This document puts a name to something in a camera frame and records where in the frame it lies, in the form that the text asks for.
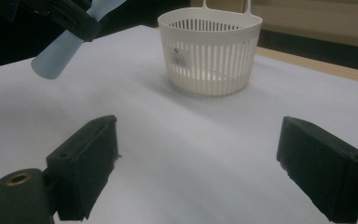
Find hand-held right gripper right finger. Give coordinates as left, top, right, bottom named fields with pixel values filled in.
left=275, top=116, right=358, bottom=224

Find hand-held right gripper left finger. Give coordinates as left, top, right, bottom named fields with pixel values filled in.
left=46, top=114, right=119, bottom=222

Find light blue hairbrush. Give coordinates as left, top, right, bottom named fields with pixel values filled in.
left=31, top=0, right=128, bottom=80

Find white slotted plastic basket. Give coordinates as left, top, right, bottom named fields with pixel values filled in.
left=157, top=0, right=264, bottom=97

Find white table mat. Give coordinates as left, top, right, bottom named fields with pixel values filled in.
left=0, top=24, right=358, bottom=224

